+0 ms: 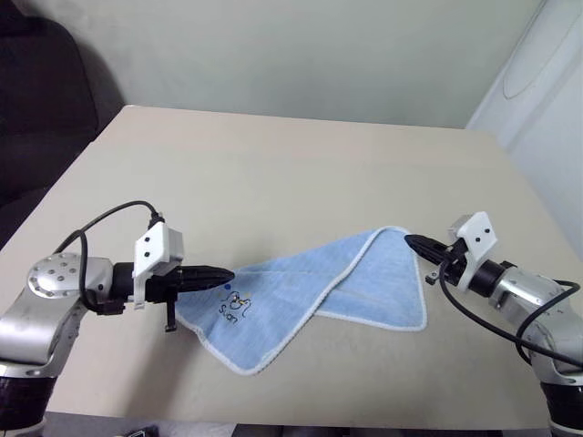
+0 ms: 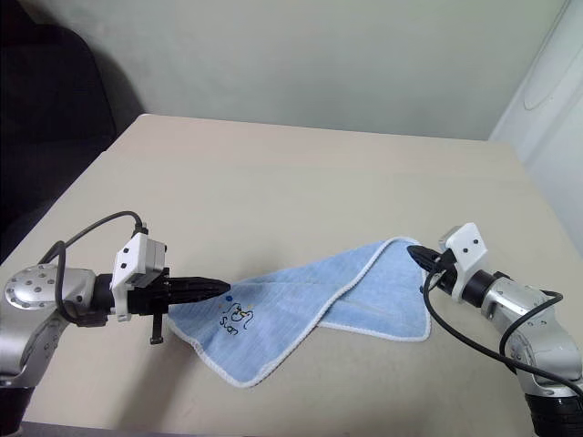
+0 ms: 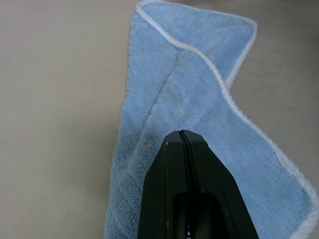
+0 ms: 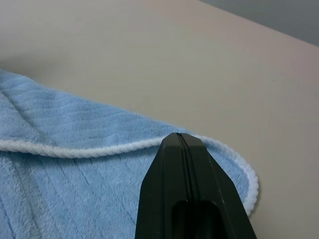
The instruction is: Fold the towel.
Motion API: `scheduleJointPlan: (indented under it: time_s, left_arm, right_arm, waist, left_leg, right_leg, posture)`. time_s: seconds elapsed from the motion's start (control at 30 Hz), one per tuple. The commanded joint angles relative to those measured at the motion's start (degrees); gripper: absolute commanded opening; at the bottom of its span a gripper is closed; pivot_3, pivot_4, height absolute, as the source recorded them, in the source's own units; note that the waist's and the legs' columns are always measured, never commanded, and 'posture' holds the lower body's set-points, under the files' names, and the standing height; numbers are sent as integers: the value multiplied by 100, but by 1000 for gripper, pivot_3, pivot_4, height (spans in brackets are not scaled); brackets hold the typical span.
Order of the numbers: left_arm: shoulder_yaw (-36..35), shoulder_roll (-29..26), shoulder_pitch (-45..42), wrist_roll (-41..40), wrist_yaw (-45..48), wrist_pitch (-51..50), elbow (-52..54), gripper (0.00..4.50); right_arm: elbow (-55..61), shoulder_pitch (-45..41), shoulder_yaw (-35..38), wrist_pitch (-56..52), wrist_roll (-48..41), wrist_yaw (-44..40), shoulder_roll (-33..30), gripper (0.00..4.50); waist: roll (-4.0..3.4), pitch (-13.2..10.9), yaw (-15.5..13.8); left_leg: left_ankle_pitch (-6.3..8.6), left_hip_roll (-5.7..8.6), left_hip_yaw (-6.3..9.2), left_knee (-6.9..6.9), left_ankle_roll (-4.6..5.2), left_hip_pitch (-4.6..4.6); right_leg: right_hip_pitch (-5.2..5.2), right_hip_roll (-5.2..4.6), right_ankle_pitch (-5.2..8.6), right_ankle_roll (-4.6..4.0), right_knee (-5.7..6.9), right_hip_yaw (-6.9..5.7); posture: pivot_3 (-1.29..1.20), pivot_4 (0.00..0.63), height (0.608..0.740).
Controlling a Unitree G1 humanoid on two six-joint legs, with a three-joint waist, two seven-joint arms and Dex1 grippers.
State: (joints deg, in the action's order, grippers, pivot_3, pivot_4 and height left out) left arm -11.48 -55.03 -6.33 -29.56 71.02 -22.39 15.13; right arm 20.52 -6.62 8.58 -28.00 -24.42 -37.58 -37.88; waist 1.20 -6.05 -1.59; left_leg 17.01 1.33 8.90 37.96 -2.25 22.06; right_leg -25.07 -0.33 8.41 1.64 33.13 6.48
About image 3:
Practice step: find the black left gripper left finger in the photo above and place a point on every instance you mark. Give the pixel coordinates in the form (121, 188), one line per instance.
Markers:
(159, 189)

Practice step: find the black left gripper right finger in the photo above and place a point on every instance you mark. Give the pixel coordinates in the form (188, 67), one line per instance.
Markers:
(224, 184)

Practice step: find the light blue microfibre cloth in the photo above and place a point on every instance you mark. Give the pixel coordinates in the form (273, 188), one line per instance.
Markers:
(189, 82)

